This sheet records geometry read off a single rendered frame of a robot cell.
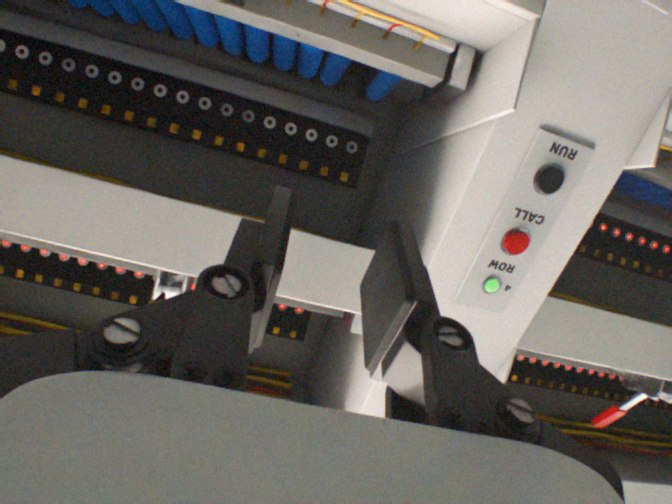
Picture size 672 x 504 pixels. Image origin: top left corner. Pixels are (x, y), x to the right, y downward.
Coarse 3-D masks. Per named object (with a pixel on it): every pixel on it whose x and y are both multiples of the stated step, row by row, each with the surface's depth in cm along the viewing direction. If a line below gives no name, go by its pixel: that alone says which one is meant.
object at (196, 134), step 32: (0, 32) 32; (0, 64) 32; (32, 64) 33; (96, 64) 33; (32, 96) 33; (64, 96) 33; (96, 96) 34; (128, 96) 34; (192, 96) 35; (224, 96) 36; (160, 128) 35; (192, 128) 35; (224, 128) 36; (256, 128) 36; (320, 128) 37; (256, 160) 37; (288, 160) 37; (320, 160) 38; (352, 160) 38
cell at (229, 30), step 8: (216, 16) 25; (224, 24) 25; (232, 24) 26; (240, 24) 27; (224, 32) 27; (232, 32) 27; (240, 32) 28; (224, 40) 28; (232, 40) 28; (240, 40) 29; (224, 48) 30; (232, 48) 29; (240, 48) 30
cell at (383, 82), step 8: (376, 72) 30; (384, 72) 28; (376, 80) 30; (384, 80) 28; (392, 80) 28; (400, 80) 28; (368, 88) 32; (376, 88) 30; (384, 88) 30; (392, 88) 30; (376, 96) 32; (384, 96) 32
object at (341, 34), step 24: (192, 0) 22; (216, 0) 22; (264, 0) 22; (288, 0) 22; (336, 0) 21; (264, 24) 23; (288, 24) 23; (312, 24) 23; (336, 24) 23; (360, 24) 23; (408, 24) 22; (336, 48) 24; (360, 48) 23; (384, 48) 24; (408, 48) 24; (432, 48) 24; (408, 72) 25; (432, 72) 24
